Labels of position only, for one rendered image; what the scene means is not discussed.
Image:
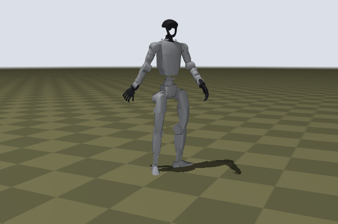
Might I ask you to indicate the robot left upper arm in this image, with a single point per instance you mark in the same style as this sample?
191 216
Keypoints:
186 57

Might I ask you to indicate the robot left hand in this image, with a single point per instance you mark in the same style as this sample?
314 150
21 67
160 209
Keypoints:
204 88

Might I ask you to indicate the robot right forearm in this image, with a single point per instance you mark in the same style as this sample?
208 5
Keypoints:
140 76

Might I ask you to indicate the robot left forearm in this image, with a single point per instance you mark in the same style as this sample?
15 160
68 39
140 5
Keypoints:
196 75

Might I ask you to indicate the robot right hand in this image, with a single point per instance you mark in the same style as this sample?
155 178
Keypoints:
130 93

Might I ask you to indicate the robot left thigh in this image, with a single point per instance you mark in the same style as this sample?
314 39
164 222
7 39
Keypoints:
182 110

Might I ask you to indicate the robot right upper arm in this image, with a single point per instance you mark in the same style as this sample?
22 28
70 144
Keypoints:
153 48

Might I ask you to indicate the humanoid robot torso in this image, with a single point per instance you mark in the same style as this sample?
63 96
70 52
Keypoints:
168 60

